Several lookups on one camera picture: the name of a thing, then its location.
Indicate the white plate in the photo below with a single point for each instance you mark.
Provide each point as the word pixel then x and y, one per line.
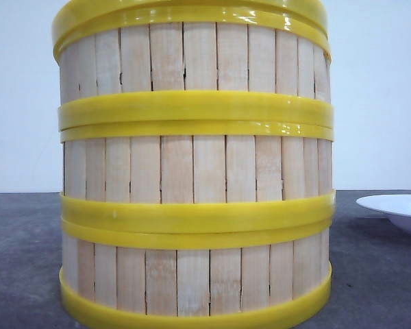
pixel 396 207

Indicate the bamboo steamer lid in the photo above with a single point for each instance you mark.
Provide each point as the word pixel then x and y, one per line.
pixel 77 12

